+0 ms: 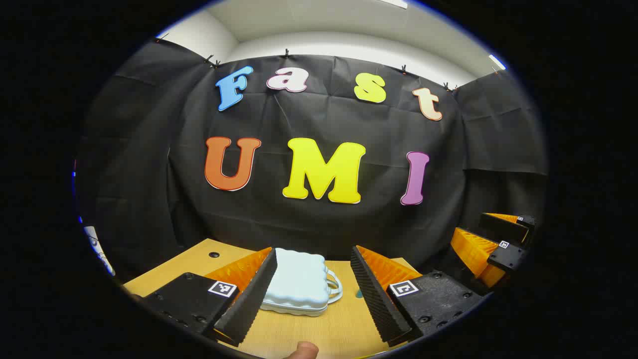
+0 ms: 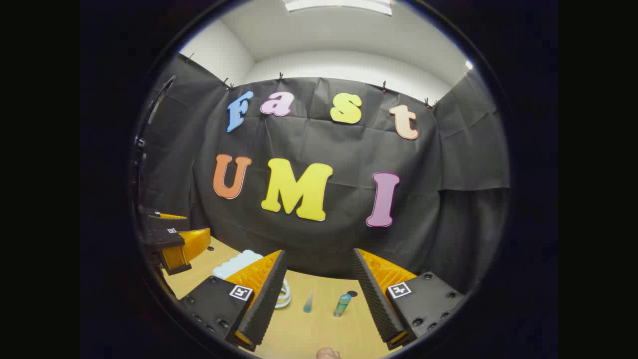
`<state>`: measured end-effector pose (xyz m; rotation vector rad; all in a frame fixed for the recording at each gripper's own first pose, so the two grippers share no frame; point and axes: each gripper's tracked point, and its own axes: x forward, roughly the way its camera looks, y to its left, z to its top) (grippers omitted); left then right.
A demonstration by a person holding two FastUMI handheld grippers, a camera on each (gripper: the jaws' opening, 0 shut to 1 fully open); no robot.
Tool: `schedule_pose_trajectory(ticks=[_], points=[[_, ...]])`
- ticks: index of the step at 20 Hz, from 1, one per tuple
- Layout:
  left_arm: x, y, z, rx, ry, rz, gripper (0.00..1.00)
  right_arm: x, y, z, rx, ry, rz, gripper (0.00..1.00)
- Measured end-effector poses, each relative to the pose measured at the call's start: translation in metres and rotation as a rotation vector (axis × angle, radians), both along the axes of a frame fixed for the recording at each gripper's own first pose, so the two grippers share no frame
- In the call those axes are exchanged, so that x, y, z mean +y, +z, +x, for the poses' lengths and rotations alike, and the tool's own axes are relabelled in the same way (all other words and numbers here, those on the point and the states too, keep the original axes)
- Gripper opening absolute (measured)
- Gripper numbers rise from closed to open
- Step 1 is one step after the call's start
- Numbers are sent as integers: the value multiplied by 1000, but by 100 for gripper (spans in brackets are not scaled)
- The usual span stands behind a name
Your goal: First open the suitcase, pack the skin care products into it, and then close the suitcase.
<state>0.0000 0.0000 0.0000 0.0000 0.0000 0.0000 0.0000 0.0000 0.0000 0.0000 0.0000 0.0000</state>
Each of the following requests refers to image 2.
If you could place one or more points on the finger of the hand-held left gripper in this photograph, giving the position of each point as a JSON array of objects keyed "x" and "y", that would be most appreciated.
[
  {"x": 157, "y": 221},
  {"x": 164, "y": 239}
]

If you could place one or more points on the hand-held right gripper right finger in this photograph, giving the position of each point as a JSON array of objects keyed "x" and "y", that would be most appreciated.
[{"x": 374, "y": 299}]

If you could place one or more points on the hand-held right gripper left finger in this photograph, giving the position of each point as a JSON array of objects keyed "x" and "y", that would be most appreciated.
[{"x": 266, "y": 299}]

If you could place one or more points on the teal bottle with blue cap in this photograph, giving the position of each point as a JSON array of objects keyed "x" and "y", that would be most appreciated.
[{"x": 342, "y": 305}]

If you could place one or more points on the translucent blue skincare tube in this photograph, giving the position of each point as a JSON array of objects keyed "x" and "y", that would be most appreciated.
[{"x": 308, "y": 304}]

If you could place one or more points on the light blue suitcase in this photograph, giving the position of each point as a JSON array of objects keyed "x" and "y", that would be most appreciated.
[{"x": 239, "y": 262}]

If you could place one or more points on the black backdrop cloth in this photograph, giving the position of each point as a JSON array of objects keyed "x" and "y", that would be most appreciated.
[{"x": 309, "y": 239}]

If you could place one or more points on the ceiling light panel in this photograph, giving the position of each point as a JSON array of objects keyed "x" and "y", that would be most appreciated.
[{"x": 339, "y": 5}]

